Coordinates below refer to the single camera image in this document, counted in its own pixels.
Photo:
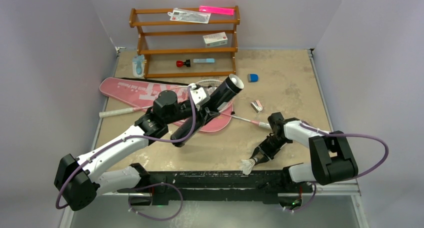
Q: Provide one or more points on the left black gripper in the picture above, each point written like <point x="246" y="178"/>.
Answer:
<point x="206" y="114"/>

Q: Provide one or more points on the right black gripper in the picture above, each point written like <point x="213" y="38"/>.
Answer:
<point x="262" y="153"/>

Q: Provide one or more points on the pink badminton racket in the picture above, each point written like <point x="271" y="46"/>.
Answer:
<point x="119" y="112"/>
<point x="227" y="114"/>

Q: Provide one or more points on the white feather shuttlecock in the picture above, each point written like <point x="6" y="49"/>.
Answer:
<point x="246" y="165"/>

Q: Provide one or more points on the black shuttlecock tube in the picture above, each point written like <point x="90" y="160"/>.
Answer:
<point x="219" y="99"/>

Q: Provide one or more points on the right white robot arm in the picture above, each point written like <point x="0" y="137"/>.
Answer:
<point x="331" y="157"/>

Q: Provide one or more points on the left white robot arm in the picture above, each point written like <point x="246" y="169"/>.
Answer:
<point x="174" y="117"/>

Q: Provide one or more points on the pink racket cover bag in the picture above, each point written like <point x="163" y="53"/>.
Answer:
<point x="134" y="92"/>

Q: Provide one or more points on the white pink small clip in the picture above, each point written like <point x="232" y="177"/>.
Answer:
<point x="257" y="106"/>

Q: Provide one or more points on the light blue glue stick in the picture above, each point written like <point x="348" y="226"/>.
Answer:
<point x="203" y="60"/>

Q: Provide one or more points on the blue grey eraser block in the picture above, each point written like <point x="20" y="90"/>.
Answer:
<point x="252" y="78"/>

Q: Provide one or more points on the wooden three-tier shelf rack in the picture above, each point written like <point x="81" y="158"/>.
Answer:
<point x="143" y="48"/>

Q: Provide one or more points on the white red small box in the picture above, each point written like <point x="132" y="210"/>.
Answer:
<point x="215" y="39"/>

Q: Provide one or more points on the light blue packaged item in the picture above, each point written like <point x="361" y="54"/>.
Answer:
<point x="138" y="66"/>

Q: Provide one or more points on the clear plastic blister package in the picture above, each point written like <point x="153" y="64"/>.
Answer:
<point x="189" y="16"/>

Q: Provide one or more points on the pink flat ruler package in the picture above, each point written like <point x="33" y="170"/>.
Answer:
<point x="217" y="10"/>

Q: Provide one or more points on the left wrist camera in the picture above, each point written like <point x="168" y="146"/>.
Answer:
<point x="198" y="94"/>

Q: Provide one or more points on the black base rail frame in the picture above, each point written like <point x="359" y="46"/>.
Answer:
<point x="270" y="187"/>

